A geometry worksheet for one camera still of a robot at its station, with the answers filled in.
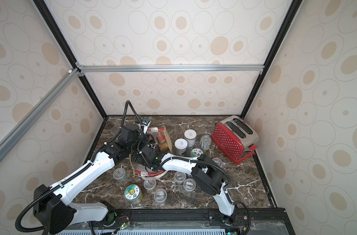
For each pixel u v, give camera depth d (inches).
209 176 19.4
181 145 36.3
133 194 29.2
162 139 37.0
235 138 33.5
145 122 26.1
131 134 22.7
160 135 36.6
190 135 38.1
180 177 32.1
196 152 35.3
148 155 25.8
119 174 32.7
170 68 69.5
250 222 27.6
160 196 29.9
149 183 31.4
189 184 31.3
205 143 37.4
